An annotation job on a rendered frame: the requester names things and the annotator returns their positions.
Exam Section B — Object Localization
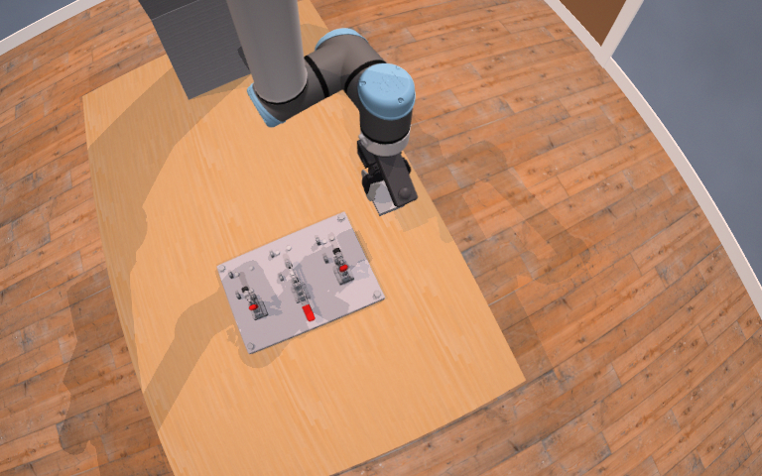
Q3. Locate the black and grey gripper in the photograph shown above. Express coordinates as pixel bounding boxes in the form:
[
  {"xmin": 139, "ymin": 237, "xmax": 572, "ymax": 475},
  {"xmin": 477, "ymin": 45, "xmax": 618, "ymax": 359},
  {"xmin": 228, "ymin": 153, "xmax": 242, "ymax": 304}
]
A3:
[{"xmin": 357, "ymin": 140, "xmax": 411, "ymax": 201}]

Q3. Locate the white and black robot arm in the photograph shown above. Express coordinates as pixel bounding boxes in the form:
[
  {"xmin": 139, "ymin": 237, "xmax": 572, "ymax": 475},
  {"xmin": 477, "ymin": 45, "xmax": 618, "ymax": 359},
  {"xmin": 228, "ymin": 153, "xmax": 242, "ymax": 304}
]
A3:
[{"xmin": 226, "ymin": 0, "xmax": 418, "ymax": 207}]

